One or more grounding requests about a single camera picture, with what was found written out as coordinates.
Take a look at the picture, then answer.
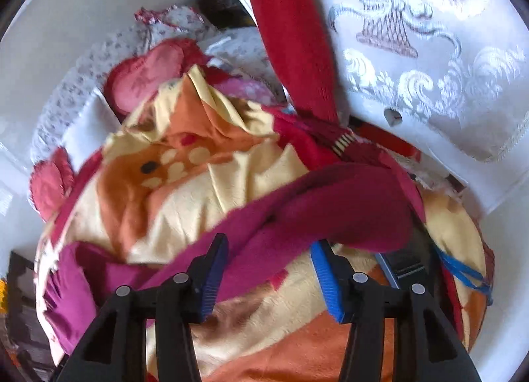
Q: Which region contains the red knitted garment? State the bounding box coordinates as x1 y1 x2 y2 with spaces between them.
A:
237 0 342 122

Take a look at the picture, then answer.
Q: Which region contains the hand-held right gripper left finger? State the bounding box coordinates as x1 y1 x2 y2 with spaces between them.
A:
56 233 230 382

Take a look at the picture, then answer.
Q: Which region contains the white pillow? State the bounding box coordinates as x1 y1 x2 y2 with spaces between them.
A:
62 87 120 160

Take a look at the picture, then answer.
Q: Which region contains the dark wooden side table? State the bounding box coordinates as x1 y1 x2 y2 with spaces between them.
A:
0 252 54 370

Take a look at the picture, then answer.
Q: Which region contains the red heart-shaped pillow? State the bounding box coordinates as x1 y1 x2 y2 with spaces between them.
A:
29 146 75 221
103 38 207 116

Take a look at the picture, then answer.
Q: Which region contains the maroon knitted sweater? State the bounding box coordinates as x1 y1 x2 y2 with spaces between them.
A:
39 163 428 366

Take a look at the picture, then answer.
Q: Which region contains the white brocade chair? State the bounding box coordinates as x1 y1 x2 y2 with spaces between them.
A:
202 0 529 217

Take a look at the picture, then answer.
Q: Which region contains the floral bedding roll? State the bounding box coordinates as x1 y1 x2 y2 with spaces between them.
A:
31 6 286 160

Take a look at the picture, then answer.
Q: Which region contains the blue cord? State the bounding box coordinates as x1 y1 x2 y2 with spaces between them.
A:
436 248 494 306

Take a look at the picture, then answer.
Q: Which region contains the dark carved wooden headboard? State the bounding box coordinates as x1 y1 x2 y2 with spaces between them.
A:
186 0 257 29

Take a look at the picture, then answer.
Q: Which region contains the orange and yellow printed blanket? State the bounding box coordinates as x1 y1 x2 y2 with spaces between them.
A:
33 64 497 382

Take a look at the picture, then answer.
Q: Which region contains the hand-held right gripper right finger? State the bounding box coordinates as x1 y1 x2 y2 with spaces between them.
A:
310 239 482 382

